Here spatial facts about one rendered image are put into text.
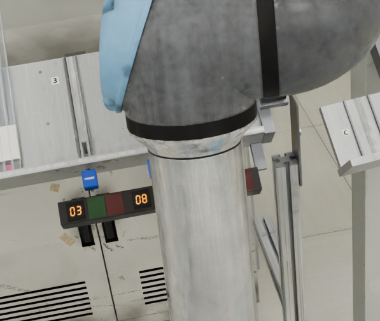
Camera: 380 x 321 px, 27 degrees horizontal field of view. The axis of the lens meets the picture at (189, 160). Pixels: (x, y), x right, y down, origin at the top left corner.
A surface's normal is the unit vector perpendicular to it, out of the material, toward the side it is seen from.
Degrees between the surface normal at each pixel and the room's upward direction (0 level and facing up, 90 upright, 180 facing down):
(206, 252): 79
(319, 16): 63
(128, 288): 90
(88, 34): 0
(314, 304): 0
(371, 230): 90
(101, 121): 43
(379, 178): 90
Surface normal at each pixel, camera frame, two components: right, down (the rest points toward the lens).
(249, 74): 0.00, 0.72
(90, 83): 0.02, -0.27
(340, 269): -0.11, -0.84
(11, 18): 0.15, 0.51
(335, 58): 0.52, 0.58
